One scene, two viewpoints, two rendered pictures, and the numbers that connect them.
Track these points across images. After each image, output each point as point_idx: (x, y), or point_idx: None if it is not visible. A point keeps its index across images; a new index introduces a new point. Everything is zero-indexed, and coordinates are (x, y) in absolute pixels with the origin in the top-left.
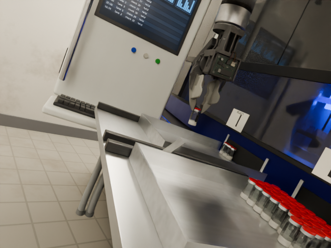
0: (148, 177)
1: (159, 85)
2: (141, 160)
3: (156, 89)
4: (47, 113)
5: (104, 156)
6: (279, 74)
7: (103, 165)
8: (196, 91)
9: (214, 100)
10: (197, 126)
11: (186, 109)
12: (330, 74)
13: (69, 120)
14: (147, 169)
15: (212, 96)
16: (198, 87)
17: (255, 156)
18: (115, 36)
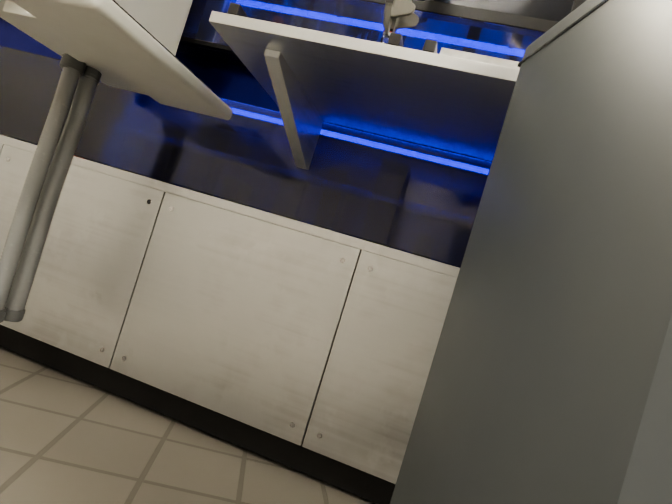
0: (514, 67)
1: (172, 6)
2: (481, 59)
3: (168, 14)
4: (106, 11)
5: (445, 56)
6: (416, 7)
7: (456, 64)
8: (401, 7)
9: (409, 23)
10: (241, 92)
11: (189, 66)
12: (478, 11)
13: (136, 40)
14: (505, 62)
15: (401, 18)
16: (405, 2)
17: None
18: None
